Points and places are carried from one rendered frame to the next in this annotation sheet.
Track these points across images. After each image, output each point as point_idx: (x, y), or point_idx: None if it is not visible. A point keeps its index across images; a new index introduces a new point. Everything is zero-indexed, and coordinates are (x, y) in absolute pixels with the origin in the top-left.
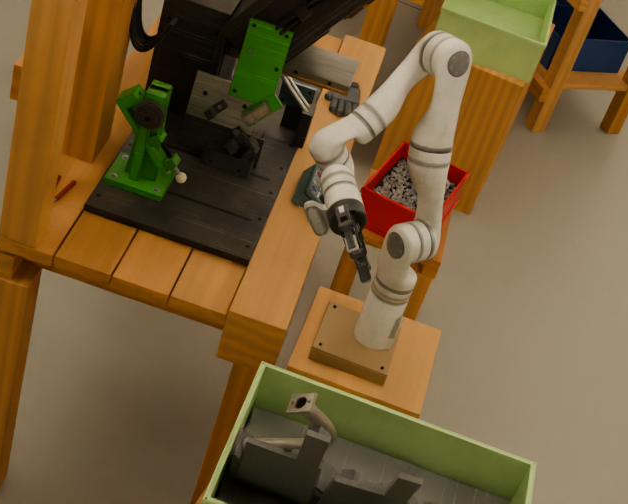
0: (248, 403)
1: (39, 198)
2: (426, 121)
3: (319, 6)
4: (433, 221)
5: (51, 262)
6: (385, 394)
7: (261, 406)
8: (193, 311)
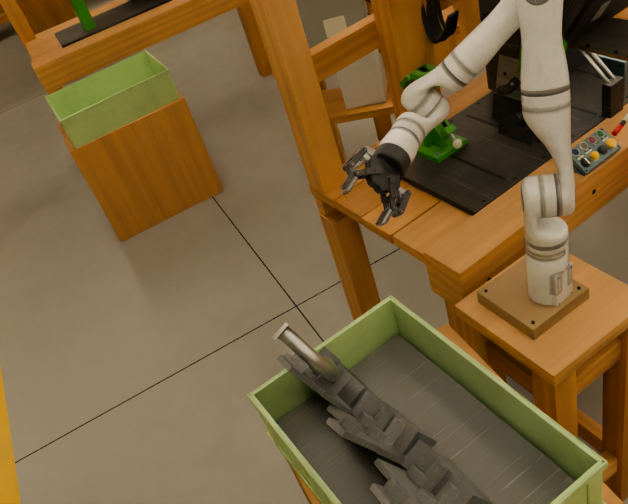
0: (348, 327)
1: (312, 157)
2: (521, 61)
3: None
4: (560, 173)
5: (335, 205)
6: (530, 348)
7: (403, 335)
8: (407, 250)
